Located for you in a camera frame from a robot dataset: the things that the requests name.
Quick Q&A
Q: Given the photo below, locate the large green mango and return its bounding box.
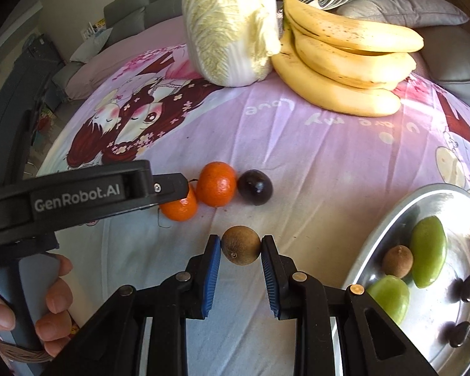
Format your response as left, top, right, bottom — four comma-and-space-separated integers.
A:
409, 216, 447, 289

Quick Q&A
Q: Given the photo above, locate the yellow banana bottom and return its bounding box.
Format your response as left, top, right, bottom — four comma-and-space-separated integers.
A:
272, 26, 401, 117

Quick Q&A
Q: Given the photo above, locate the person's left hand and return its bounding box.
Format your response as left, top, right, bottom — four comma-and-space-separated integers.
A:
0, 253, 75, 358

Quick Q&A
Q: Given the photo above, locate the cartoon print bed sheet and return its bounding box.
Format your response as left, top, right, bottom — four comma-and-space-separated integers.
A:
37, 45, 470, 355

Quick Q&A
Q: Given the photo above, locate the grey pillow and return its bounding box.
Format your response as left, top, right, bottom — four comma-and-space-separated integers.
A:
334, 0, 470, 29

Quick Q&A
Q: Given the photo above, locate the small green mango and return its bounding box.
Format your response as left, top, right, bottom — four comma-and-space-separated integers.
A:
368, 275, 410, 325

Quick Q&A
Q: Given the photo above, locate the napa cabbage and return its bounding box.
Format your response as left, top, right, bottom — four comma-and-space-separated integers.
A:
181, 0, 281, 87

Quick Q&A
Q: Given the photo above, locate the brown kiwi fruit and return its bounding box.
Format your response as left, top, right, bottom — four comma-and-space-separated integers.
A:
381, 244, 414, 279
222, 226, 260, 266

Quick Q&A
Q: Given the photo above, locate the yellow banana middle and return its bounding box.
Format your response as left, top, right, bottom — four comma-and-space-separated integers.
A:
291, 25, 417, 90

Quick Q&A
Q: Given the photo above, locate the yellow banana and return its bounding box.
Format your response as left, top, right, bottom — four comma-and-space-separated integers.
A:
291, 25, 417, 90
283, 0, 424, 53
272, 26, 401, 117

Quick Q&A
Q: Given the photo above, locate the yellow banana top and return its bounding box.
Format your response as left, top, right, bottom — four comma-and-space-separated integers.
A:
283, 0, 424, 53

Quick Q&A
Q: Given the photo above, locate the orange mandarin with stem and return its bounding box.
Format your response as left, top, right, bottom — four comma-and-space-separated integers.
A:
159, 185, 198, 222

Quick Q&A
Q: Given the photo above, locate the silver metal plate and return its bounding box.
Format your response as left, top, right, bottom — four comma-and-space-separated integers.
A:
345, 183, 470, 375

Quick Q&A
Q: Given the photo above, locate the grey sofa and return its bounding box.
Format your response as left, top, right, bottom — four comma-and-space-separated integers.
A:
53, 0, 470, 106

